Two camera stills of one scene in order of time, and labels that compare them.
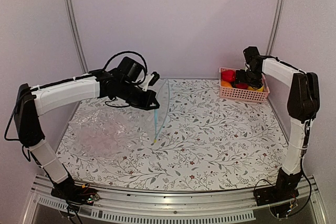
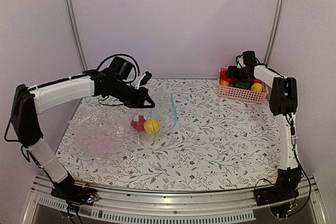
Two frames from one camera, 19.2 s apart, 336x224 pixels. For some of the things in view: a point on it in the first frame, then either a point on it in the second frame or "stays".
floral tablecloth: (195, 139) stays
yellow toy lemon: (261, 89) to (151, 127)
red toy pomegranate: (244, 86) to (138, 126)
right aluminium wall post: (278, 10) stays
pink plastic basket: (245, 94) stays
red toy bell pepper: (228, 75) stays
